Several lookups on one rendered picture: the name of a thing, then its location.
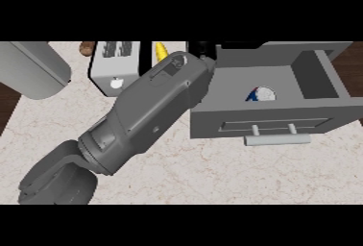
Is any grey open drawer box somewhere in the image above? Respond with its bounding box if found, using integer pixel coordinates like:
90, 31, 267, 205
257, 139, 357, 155
207, 40, 354, 111

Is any grey drawer front with handle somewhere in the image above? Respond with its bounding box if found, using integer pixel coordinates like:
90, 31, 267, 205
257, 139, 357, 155
189, 97, 363, 147

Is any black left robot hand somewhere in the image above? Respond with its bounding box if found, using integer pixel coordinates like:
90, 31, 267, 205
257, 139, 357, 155
186, 40, 220, 63

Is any white toaster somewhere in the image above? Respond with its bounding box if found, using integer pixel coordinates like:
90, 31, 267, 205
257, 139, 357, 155
89, 40, 143, 98

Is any blue and white can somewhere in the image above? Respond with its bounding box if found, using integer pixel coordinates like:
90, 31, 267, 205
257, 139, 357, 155
244, 85, 279, 103

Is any yellow pointed vegetable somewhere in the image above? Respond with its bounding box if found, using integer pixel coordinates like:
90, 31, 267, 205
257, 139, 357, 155
155, 41, 171, 62

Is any brown round food item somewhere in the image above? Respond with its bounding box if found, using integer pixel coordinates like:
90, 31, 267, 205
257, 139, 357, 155
78, 41, 98, 58

